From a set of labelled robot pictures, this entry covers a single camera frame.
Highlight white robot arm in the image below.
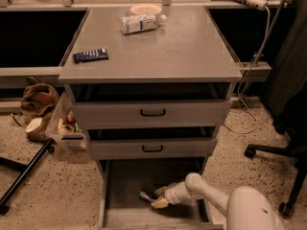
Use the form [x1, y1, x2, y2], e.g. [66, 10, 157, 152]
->
[151, 172, 285, 230]

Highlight black metal stand leg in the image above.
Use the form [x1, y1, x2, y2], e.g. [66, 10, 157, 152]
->
[0, 139, 55, 216]

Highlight dark blue snack bar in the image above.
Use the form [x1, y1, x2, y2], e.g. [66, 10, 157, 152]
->
[73, 48, 108, 63]

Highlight black office chair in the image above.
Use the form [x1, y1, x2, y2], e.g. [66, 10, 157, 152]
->
[244, 80, 307, 219]

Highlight grey drawer cabinet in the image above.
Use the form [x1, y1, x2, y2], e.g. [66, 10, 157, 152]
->
[59, 6, 242, 145]

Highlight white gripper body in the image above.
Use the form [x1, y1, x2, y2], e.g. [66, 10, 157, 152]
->
[164, 182, 189, 205]

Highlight top grey drawer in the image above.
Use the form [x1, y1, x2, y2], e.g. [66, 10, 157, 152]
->
[73, 100, 231, 129]

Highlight middle grey drawer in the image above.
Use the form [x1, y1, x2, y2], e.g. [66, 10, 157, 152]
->
[88, 138, 217, 160]

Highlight brown paper bag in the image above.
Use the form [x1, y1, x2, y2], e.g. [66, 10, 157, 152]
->
[20, 77, 59, 124]

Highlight grey cable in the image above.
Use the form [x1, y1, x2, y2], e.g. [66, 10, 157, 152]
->
[224, 7, 272, 136]

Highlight beige bowl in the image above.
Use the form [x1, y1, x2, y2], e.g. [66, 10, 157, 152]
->
[130, 4, 162, 14]

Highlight clear plastic bin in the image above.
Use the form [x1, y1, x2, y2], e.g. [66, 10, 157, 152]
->
[45, 93, 86, 150]

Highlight bottom open grey drawer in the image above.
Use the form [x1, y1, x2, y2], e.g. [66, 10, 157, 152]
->
[99, 158, 224, 230]

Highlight white plastic water bottle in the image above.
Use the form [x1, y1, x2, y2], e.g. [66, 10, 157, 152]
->
[121, 13, 167, 35]

